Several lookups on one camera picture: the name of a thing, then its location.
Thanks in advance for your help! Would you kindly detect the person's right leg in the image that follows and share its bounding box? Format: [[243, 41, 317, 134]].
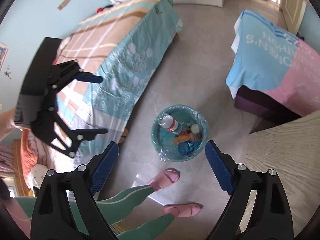
[[116, 212, 175, 240]]

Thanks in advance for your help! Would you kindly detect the person's left pink slipper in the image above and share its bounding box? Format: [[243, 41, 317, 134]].
[[147, 168, 181, 191]]

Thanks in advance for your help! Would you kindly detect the orange drink bottle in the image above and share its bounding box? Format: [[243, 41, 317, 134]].
[[175, 133, 198, 143]]

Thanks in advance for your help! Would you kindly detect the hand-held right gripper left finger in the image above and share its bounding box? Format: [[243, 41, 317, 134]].
[[31, 141, 119, 240]]

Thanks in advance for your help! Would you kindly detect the beige wall tape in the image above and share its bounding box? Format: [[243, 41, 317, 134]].
[[57, 0, 72, 11]]

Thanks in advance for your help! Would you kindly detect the purple stool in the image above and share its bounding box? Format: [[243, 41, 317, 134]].
[[234, 85, 300, 124]]

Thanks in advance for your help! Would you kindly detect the clear bottle with red label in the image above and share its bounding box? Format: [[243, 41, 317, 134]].
[[159, 114, 183, 133]]

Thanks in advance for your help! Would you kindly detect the blue and pink cloth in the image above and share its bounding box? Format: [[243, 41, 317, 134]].
[[226, 9, 320, 117]]

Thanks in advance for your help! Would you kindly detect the pink knit pillow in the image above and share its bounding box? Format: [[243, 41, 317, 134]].
[[0, 144, 15, 173]]

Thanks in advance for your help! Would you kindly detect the person's pink slipper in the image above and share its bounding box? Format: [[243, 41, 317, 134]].
[[147, 168, 181, 191], [162, 203, 203, 217]]

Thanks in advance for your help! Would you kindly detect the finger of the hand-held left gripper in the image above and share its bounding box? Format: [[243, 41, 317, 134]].
[[31, 109, 109, 159], [47, 59, 104, 92]]

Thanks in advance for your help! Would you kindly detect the person's leg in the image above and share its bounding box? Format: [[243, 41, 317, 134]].
[[116, 212, 175, 240], [14, 184, 154, 230]]

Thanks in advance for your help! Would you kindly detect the cream door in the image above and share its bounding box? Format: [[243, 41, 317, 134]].
[[282, 0, 308, 36]]

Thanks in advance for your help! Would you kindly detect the wooden bed frame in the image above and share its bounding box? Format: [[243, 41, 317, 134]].
[[12, 31, 181, 198]]

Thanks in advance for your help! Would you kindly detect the person's left forearm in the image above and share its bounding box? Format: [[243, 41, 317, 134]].
[[0, 107, 18, 143]]

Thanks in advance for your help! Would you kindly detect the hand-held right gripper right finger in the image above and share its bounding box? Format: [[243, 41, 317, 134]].
[[204, 140, 294, 240]]

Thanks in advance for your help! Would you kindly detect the teal lined trash bin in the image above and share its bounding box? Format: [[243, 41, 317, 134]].
[[151, 105, 209, 162]]

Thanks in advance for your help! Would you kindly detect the teal floral bed sheet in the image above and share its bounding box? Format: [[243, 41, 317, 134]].
[[21, 0, 184, 178]]

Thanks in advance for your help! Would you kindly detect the white plush toy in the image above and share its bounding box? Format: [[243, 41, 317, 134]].
[[27, 164, 49, 193]]

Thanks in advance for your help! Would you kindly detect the orange quilt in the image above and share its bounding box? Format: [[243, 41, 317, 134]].
[[20, 131, 45, 180]]

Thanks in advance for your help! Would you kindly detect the person's left leg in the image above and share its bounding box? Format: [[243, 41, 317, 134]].
[[14, 184, 154, 230]]

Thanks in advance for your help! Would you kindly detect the cartoon wall picture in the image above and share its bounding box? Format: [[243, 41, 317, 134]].
[[0, 42, 10, 71]]

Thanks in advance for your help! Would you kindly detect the person's right pink slipper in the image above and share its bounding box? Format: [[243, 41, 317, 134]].
[[162, 203, 203, 217]]

